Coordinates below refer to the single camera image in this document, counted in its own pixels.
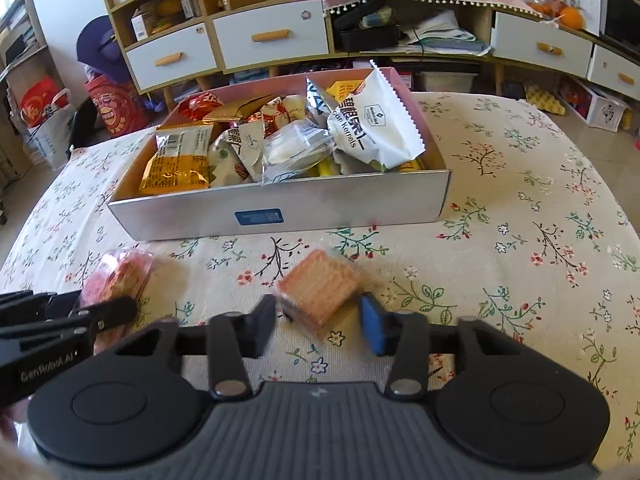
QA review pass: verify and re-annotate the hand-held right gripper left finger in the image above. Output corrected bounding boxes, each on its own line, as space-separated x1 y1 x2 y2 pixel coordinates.
117 294 279 402

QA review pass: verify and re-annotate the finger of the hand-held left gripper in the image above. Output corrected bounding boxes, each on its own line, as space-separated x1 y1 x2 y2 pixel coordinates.
74 296 140 335
0 289 84 319

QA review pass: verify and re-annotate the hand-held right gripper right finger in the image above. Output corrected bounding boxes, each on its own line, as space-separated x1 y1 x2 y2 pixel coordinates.
358 293 527 402

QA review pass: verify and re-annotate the pink label rice cracker packet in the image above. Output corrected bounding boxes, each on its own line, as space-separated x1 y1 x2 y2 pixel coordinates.
80 246 159 316

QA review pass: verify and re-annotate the clear pink wafer packet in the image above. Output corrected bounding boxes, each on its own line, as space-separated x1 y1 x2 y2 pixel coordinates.
273 248 367 332

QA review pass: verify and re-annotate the pink cardboard box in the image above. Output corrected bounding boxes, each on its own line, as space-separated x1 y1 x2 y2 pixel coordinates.
107 67 454 242

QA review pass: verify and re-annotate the orange snack packet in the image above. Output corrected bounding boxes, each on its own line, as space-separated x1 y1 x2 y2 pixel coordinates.
139 124 215 196

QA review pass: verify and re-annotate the large yellow snack packet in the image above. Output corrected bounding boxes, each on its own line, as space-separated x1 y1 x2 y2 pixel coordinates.
306 155 351 179

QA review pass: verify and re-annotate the white triangular nut packet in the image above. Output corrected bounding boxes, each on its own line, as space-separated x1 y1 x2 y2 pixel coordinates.
327 66 427 169

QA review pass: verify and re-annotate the plain yellow snack packet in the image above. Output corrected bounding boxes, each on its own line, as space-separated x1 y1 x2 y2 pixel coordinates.
325 78 374 109

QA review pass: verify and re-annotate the person's beige fuzzy clothing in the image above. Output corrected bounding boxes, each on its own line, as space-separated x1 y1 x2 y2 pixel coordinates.
0 439 57 480

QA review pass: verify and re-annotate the white and red shopping bag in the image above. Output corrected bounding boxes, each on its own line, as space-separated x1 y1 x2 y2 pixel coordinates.
9 76 76 169

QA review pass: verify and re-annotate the black flat bag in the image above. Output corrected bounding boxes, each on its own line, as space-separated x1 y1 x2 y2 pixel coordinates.
67 102 96 149

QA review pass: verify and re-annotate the red gift bag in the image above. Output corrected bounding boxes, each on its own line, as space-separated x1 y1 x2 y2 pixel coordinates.
84 73 151 136

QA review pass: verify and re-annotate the wooden bookshelf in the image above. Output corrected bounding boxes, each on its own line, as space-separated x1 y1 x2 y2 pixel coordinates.
0 0 67 177

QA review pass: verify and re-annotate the purple hat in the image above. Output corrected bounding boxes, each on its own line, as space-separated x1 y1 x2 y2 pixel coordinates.
75 14 131 84

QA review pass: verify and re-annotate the yellow foam sheet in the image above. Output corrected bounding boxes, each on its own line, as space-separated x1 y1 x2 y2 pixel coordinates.
524 82 559 109

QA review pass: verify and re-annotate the white drawer with round sticker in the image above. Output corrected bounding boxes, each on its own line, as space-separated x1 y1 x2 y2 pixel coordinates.
212 0 331 72

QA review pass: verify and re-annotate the black pouch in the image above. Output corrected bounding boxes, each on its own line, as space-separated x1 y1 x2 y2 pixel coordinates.
332 2 401 54

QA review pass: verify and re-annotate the pile of papers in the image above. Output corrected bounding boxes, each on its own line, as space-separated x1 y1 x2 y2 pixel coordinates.
399 9 494 56

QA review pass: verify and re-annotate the curved wooden side cabinet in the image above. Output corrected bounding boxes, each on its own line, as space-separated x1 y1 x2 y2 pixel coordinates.
325 0 640 112

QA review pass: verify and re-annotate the white box with dark print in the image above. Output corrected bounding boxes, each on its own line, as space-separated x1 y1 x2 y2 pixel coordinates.
559 77 629 134

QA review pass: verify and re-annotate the wide white cabinet drawer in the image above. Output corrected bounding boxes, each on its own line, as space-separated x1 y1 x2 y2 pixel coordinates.
489 10 594 79

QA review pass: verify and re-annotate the narrow white cabinet drawer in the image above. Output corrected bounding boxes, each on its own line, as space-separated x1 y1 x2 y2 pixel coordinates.
587 44 640 101

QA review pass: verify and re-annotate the microwave oven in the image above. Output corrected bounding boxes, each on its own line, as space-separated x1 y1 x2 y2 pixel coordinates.
599 0 640 56

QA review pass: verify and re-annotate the white drawer with wooden handle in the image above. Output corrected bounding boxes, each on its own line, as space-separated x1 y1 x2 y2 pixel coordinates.
123 23 219 92

